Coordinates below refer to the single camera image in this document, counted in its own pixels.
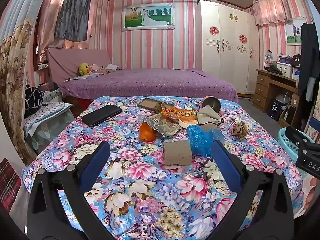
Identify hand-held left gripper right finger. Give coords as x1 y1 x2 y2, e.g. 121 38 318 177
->
211 139 292 240

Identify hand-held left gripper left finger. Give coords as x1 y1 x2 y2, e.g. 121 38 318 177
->
27 141 112 240

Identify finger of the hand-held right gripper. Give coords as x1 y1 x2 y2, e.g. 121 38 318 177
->
285 126 317 155

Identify light blue plastic basket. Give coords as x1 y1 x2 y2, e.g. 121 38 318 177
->
278 127 316 171

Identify grey face mask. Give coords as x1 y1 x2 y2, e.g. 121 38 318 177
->
197 105 223 126

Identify orange peel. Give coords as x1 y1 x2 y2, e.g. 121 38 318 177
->
139 121 156 142

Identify grey-green cloth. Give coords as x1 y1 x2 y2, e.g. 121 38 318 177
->
153 102 166 114

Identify person's right hand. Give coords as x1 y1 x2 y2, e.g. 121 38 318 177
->
306 176 320 212

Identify blue plastic bag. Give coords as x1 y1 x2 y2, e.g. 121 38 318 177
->
186 125 225 158

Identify black box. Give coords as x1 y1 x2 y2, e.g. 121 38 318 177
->
267 99 285 122

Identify black clasp wallet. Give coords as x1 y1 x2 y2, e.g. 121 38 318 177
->
81 104 122 128

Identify floral blanket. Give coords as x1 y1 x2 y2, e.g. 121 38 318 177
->
22 95 307 240

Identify brown toilet paper roll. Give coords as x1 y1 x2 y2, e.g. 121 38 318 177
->
162 140 192 166

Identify white round lid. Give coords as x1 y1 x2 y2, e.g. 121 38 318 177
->
178 118 199 133

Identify wooden desk with drawers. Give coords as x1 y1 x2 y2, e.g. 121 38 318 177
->
252 69 300 128

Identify pink steel-lined mug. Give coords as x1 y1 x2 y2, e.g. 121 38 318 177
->
201 95 222 115

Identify orange snack packet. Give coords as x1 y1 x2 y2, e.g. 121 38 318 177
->
161 107 198 121

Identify dotted cloth side table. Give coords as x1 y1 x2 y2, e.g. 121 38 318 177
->
23 101 75 153

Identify white storage box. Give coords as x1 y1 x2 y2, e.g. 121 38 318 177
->
276 62 293 78

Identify grey-green foil packet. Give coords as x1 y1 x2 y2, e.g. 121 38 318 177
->
144 113 182 137

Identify brown phone case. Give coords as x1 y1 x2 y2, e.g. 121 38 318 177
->
137 98 162 111

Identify dark hanging clothes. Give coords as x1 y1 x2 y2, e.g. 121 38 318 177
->
298 22 320 96

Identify desk lamp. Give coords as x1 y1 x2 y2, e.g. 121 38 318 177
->
264 50 275 68

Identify black white patterned bag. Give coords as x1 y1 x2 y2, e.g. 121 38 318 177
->
24 85 45 115

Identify yellow duck plush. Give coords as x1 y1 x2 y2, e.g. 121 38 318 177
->
78 62 92 76

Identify red plaid mat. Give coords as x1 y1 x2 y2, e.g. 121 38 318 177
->
0 158 22 212

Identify clothes pile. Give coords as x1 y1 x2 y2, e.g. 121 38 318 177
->
90 63 120 75

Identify purple dotted bed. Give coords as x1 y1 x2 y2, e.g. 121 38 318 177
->
58 68 239 103

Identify pink headboard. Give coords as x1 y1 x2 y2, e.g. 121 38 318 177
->
46 49 112 82

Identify couple photo poster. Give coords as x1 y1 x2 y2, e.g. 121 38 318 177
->
285 17 307 46

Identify white wardrobe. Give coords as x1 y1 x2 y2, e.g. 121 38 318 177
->
200 0 260 95

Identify landscape print curtain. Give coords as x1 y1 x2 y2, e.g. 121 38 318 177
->
0 20 34 158

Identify pink valance curtain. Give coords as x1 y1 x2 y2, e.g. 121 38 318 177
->
252 0 313 27

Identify pink shiny curtain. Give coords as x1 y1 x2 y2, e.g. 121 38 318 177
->
37 0 72 64

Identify framed wedding poster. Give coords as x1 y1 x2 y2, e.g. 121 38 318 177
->
121 2 175 32

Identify grey curtain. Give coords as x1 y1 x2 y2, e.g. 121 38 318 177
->
54 0 93 43

